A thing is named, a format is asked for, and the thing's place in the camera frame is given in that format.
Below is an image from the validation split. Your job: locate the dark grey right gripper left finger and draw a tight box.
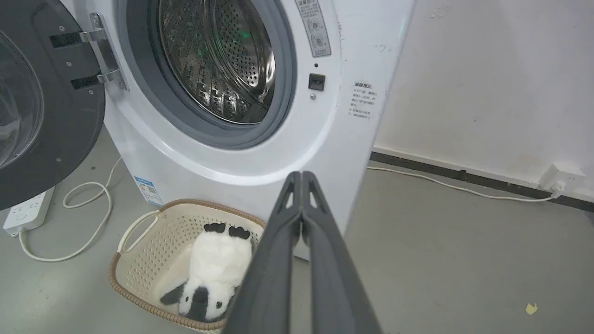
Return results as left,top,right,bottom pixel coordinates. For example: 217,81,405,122
223,171,303,334

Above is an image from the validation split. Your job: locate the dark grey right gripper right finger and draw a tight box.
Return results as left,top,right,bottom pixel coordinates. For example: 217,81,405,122
301,171,383,334

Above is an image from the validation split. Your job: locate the white front-load washing machine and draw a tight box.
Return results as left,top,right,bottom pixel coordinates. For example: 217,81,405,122
60,0,417,261

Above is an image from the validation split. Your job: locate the dark round washing machine door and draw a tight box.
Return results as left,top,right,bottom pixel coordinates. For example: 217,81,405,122
0,0,106,212

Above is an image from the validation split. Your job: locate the black and white panda plush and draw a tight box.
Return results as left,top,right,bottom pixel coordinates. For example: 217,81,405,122
160,223,254,323

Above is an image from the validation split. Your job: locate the cream perforated laundry basket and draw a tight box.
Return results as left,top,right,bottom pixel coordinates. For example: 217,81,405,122
108,199,267,332

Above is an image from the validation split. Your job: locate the white power strip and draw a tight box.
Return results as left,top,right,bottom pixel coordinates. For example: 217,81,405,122
3,186,56,237

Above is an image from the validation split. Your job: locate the white cable along wall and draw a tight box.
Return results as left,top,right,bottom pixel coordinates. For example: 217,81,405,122
367,166,563,202

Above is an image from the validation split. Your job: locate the white power strip cable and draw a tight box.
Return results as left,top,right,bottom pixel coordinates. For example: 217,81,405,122
18,157,123,263

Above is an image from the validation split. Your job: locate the white wall socket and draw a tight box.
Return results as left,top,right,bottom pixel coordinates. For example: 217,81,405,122
538,162,586,195

